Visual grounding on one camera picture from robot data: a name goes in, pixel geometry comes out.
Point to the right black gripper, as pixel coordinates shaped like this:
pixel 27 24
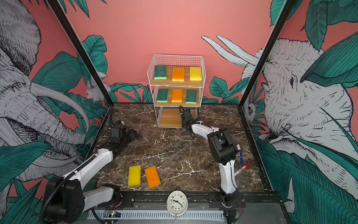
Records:
pixel 183 122

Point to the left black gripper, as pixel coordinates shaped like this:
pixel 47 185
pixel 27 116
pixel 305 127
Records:
pixel 132 134

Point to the dark green sponge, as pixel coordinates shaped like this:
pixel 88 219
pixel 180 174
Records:
pixel 160 72
pixel 191 97
pixel 162 96

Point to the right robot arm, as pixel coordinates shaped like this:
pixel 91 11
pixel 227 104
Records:
pixel 223 150

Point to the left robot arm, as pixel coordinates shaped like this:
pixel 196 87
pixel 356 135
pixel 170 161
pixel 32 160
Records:
pixel 64 198

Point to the yellow sponge on table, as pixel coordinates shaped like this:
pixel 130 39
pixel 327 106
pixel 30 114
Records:
pixel 134 176

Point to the orange sponge tilted front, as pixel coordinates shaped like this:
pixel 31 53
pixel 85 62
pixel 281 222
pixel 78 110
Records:
pixel 152 177

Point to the blue capped marker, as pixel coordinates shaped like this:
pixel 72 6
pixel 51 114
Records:
pixel 240 153

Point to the red capped marker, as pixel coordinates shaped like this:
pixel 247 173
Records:
pixel 242 169

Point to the white analog clock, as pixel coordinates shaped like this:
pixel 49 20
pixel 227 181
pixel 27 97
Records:
pixel 177 203

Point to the white wire wooden shelf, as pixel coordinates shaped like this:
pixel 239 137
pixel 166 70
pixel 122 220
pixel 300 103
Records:
pixel 176 83

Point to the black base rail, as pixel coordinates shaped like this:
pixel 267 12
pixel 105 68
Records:
pixel 251 208

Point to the white slotted cable duct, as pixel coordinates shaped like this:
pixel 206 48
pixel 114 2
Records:
pixel 159 215

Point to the black frame post left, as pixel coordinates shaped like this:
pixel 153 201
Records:
pixel 72 35

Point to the black frame post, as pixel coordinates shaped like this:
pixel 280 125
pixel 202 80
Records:
pixel 72 35
pixel 286 10

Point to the black frame post right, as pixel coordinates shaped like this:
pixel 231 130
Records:
pixel 286 10

